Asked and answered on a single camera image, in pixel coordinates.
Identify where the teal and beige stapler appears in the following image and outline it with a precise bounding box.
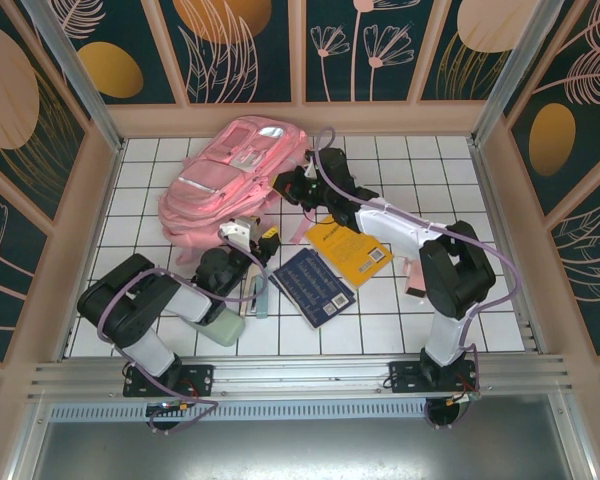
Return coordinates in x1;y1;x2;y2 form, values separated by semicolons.
238;266;271;322

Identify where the pale green pencil case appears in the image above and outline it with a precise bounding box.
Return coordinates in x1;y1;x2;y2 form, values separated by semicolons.
189;303;247;349

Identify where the yellow book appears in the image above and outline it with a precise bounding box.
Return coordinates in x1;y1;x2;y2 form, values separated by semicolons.
304;214;396;291

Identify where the dark blue notebook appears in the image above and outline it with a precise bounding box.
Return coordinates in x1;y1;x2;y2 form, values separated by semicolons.
267;247;358;331

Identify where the pink student backpack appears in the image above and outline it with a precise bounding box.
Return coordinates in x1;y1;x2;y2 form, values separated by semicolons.
158;116;311;266

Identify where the small pink box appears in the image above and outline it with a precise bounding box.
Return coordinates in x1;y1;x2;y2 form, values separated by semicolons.
402;256;430;302

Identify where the grey metal shelf sheet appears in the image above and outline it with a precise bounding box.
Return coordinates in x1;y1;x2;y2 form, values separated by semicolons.
9;392;594;480

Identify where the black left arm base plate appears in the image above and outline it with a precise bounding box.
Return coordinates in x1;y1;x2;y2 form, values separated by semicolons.
123;363;216;398

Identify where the aluminium mounting rail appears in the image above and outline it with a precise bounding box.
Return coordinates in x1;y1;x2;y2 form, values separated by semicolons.
27;353;574;402

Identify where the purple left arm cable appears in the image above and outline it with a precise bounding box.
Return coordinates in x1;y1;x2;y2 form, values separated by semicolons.
96;243;270;436

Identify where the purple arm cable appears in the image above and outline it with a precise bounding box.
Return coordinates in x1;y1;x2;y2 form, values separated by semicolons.
311;127;525;432
96;243;270;436

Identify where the perforated metal cable tray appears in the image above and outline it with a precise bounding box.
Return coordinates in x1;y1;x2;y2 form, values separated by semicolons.
48;402;434;422

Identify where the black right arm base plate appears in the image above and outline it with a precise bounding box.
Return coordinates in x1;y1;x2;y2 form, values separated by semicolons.
388;359;480;395

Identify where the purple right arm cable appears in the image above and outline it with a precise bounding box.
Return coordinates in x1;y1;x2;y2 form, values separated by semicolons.
311;127;525;432

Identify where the aluminium frame post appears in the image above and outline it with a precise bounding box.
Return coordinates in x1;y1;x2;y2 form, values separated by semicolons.
21;0;127;152
471;0;577;147

